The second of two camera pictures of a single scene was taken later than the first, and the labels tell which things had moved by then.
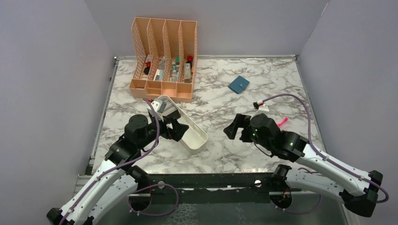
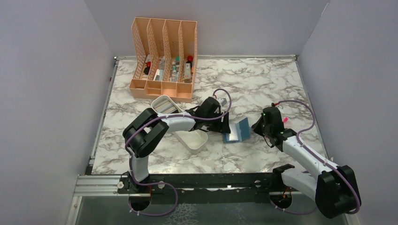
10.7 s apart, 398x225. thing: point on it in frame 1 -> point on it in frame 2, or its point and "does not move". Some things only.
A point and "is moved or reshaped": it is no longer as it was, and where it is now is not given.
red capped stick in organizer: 187,69 does not move
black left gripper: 179,129 -> 221,127
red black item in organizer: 147,69 does not move
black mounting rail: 220,189 does not move
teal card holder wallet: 239,85 is moved or reshaped
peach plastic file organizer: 167,51 does not move
